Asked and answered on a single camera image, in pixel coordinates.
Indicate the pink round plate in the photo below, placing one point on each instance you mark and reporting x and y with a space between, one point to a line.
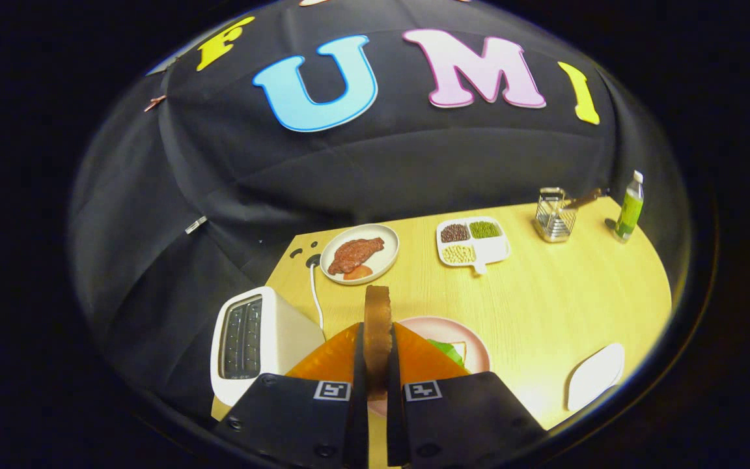
453 329

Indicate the green lettuce leaf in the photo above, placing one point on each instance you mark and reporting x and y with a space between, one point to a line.
446 352

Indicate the toasted bread slice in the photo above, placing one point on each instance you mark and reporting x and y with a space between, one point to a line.
377 332

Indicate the pile of brown beans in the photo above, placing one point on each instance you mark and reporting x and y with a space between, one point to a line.
455 232

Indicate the white toaster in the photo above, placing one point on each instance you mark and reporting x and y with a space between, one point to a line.
290 332

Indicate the pile of green beans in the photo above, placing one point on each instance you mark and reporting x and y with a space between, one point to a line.
484 229

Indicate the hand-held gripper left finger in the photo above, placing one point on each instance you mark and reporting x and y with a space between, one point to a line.
297 417

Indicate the pink cloth clip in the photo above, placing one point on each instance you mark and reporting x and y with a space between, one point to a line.
155 103

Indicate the white bread slice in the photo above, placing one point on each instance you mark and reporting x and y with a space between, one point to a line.
461 348

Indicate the round grey plate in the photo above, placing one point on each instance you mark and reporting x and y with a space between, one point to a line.
385 257

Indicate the silver cloth clip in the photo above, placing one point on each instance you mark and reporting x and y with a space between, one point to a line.
196 225

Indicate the pile of yellow beans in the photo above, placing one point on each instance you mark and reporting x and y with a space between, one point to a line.
459 253

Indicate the black backdrop cloth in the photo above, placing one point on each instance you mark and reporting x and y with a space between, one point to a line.
414 169

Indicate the orange carrot slice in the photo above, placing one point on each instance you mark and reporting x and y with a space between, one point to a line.
357 273

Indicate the white divided dish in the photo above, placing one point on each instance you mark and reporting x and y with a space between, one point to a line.
492 251

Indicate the brown meat steak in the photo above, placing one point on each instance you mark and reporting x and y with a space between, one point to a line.
355 254

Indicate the green drink bottle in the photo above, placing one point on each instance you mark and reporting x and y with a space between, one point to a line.
629 212

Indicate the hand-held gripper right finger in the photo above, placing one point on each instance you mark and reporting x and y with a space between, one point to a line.
466 417

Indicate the white oval plate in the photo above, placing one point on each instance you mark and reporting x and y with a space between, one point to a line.
596 378

